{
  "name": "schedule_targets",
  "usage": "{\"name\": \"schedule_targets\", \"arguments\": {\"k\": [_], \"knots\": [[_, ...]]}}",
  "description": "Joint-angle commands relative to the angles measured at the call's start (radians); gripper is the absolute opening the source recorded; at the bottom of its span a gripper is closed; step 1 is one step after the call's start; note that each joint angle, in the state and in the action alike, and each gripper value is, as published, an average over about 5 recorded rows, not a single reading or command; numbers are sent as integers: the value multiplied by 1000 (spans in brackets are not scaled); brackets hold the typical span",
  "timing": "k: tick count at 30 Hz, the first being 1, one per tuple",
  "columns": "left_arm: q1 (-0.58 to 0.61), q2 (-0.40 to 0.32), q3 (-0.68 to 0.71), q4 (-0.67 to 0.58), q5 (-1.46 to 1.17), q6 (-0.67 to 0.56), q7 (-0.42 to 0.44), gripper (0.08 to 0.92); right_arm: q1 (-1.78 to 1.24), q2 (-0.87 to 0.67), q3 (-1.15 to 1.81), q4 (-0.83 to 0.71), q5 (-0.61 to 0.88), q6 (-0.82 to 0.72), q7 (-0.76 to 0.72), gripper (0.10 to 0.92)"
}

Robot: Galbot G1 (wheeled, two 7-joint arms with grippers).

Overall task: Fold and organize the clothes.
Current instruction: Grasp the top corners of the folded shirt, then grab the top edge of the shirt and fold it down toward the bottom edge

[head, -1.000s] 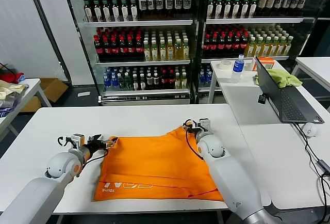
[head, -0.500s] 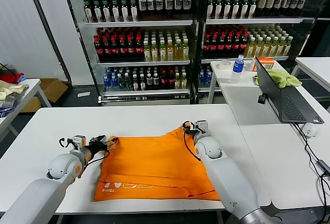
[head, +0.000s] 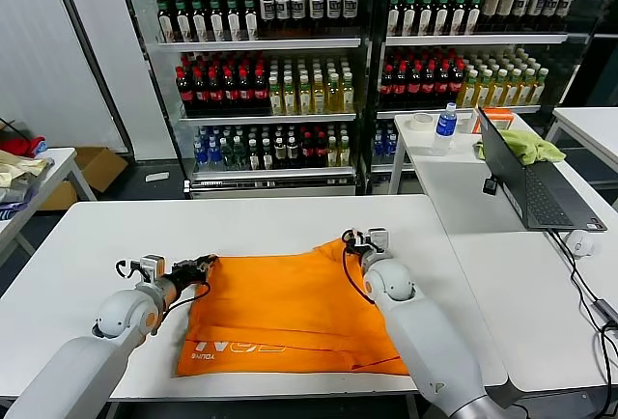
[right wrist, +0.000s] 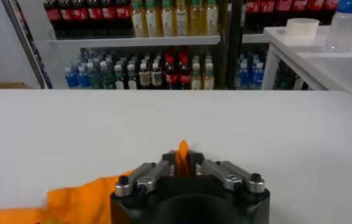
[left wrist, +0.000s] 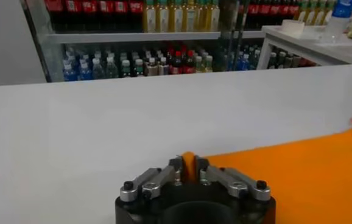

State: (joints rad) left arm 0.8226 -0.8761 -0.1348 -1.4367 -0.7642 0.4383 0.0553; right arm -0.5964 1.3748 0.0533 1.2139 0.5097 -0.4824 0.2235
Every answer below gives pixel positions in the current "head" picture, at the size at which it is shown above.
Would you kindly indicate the blue-label water bottle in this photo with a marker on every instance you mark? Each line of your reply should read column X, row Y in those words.
column 444, row 129

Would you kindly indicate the small yellow tea bottle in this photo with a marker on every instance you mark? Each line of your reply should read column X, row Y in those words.
column 332, row 152
column 344, row 152

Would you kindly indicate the small black dongle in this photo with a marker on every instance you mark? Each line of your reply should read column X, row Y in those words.
column 490, row 186

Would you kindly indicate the white computer mouse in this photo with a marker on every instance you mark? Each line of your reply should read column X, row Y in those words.
column 580, row 244

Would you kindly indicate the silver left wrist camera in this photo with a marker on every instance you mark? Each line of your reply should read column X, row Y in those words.
column 152, row 264

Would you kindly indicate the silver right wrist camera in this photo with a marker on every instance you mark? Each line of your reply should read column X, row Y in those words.
column 377, row 239

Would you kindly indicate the grey blue striped cloth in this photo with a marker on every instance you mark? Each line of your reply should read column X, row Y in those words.
column 12, row 206

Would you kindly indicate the white flat floor piece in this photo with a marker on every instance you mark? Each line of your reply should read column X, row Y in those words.
column 157, row 177

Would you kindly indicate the clear plastic container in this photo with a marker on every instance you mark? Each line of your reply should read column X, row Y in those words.
column 466, row 123

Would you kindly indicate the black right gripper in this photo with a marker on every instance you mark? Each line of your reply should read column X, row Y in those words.
column 360, row 246

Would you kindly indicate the dark bottle black-white label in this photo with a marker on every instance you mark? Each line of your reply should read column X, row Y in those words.
column 333, row 6
column 349, row 6
column 283, row 8
column 267, row 8
column 298, row 8
column 316, row 6

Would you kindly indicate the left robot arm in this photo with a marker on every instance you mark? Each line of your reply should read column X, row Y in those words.
column 72, row 366

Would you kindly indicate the orange t-shirt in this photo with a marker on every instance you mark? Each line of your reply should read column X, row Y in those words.
column 289, row 313

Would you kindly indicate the small blue water bottle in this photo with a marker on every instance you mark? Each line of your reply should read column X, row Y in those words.
column 378, row 146
column 213, row 156
column 199, row 156
column 391, row 146

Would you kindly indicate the red cloth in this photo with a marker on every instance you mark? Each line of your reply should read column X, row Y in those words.
column 21, row 146

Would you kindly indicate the small dark bottle white label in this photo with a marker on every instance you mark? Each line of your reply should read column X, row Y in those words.
column 253, row 156
column 267, row 155

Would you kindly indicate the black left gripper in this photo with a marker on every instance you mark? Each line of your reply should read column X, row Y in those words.
column 186, row 275

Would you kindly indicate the white tape roll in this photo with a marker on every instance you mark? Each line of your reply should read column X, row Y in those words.
column 421, row 123

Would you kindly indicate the orange box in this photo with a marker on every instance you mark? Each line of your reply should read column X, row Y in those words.
column 501, row 120

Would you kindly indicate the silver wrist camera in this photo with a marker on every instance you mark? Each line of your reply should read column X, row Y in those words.
column 377, row 239
column 152, row 264

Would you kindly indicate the small dark bottle black label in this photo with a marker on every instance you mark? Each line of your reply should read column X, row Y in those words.
column 280, row 152
column 292, row 152

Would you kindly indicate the beige cloth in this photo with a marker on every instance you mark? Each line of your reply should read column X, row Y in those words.
column 19, row 168

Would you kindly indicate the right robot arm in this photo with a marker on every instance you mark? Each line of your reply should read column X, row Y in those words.
column 425, row 332

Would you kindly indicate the green cloth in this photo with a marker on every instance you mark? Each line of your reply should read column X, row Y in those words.
column 527, row 146

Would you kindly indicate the black laptop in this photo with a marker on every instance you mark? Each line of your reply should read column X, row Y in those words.
column 541, row 197

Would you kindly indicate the small teal drink bottle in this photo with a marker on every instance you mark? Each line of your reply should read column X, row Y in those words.
column 226, row 155
column 239, row 155

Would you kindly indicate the cardboard box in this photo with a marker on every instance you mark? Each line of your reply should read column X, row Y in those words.
column 98, row 165

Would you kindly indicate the white table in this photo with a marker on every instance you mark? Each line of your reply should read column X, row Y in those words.
column 589, row 129
column 63, row 163

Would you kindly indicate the small red-cap cola bottle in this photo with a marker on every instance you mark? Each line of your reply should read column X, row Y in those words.
column 307, row 151
column 320, row 151

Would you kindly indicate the beverage shelf rack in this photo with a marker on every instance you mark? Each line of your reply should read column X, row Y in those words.
column 477, row 39
column 260, row 44

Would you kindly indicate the dark bottle beige label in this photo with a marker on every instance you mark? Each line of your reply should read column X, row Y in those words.
column 505, row 8
column 519, row 8
column 565, row 6
column 550, row 6
column 535, row 7
column 490, row 8

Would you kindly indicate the green-cap bottle white label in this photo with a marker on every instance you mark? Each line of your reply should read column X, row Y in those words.
column 425, row 13
column 165, row 18
column 250, row 16
column 183, row 18
column 199, row 17
column 394, row 13
column 216, row 17
column 441, row 13
column 409, row 13
column 473, row 12
column 457, row 13
column 233, row 16

